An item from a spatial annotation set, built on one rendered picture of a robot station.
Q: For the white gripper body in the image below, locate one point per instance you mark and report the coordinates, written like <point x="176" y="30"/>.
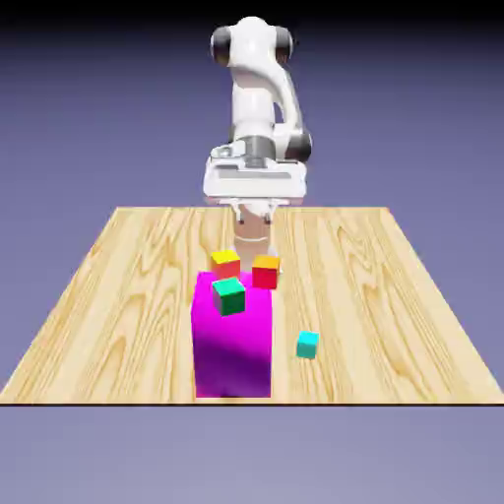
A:
<point x="254" y="183"/>

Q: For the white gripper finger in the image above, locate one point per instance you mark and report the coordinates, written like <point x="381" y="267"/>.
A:
<point x="269" y="212"/>
<point x="237" y="212"/>

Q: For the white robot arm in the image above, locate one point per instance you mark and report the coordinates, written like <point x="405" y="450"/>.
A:
<point x="252" y="98"/>

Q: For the small yellow cube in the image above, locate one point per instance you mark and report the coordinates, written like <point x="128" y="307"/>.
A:
<point x="225" y="263"/>

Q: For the small red cube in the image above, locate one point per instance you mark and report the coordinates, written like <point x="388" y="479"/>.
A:
<point x="265" y="273"/>

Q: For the small green cube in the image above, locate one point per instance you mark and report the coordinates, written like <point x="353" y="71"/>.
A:
<point x="229" y="296"/>

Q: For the small cyan cube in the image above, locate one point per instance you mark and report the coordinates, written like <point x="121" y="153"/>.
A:
<point x="307" y="345"/>

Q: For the large magenta box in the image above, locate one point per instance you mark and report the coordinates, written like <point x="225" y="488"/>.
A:
<point x="232" y="346"/>

